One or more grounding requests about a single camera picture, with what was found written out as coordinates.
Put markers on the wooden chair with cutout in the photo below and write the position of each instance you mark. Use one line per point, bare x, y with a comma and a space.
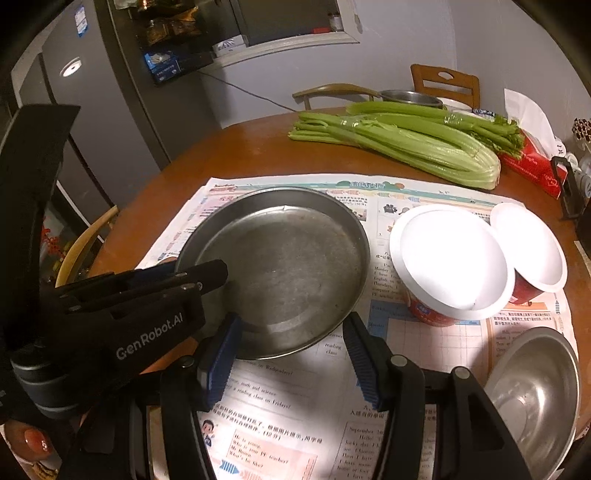
447, 83

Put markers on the round steel plate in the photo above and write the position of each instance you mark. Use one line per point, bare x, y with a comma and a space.
297, 260

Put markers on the grey refrigerator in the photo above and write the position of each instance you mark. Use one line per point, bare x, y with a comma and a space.
128, 128

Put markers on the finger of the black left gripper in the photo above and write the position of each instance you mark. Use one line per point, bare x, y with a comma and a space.
206, 277

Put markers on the steel pot on table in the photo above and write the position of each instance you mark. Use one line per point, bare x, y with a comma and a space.
411, 97

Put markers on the black wire rack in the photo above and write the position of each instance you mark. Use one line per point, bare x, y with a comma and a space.
574, 184

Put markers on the newspaper sheet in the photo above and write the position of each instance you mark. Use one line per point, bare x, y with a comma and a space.
301, 416

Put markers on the blue box on shelf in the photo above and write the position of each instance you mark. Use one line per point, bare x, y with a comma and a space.
163, 66

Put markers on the small steel bowl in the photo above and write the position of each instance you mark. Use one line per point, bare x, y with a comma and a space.
535, 387

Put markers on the curved wooden armchair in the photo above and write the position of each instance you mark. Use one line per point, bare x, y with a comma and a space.
333, 90

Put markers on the celery bunch front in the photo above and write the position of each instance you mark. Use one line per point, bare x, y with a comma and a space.
433, 147

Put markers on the red tissue box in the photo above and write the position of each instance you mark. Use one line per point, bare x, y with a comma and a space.
533, 161

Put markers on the celery bunch back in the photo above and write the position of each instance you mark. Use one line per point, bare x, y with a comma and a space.
499, 134

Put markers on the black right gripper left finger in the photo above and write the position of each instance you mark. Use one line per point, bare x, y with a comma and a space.
190, 385

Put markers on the left hand with painted nails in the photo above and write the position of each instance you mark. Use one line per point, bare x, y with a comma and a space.
29, 444

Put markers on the white blue porcelain dish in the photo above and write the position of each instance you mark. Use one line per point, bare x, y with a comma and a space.
484, 113

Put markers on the large white red bowl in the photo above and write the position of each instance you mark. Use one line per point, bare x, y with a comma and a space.
451, 264

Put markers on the small white red bowl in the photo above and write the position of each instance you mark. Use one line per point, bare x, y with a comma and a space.
532, 249

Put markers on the celery bunch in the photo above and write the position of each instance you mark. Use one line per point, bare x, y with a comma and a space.
499, 134
433, 147

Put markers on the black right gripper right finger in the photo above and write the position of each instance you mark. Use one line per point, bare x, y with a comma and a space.
472, 440

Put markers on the white box on sill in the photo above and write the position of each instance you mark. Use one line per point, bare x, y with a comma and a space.
229, 46

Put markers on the wooden chair at left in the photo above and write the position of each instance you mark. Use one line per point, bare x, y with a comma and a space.
80, 249

